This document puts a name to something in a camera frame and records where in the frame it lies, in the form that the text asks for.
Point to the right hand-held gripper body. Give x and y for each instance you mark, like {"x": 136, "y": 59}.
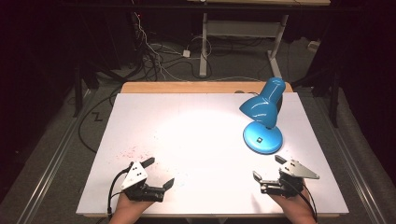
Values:
{"x": 289, "y": 179}

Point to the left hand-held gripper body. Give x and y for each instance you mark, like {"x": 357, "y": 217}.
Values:
{"x": 134, "y": 177}

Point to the blue desk lamp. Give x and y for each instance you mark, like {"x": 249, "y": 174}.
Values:
{"x": 263, "y": 109}

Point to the person's right hand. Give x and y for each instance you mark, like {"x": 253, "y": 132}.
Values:
{"x": 294, "y": 208}

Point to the person's left hand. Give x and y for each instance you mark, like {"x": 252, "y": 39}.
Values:
{"x": 129, "y": 210}

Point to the white board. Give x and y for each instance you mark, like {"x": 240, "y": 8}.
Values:
{"x": 202, "y": 130}

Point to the black metal stand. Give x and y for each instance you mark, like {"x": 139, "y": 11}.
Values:
{"x": 77, "y": 93}
{"x": 334, "y": 99}

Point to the wooden table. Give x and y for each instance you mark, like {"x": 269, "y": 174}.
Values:
{"x": 193, "y": 87}

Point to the white power adapter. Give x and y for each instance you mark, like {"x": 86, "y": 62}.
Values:
{"x": 186, "y": 53}

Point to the white box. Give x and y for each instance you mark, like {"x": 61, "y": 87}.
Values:
{"x": 313, "y": 46}

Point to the metal floor rail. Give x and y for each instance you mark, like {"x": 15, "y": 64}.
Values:
{"x": 351, "y": 168}
{"x": 53, "y": 161}

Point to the white desk frame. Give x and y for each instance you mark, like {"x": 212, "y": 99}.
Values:
{"x": 241, "y": 29}

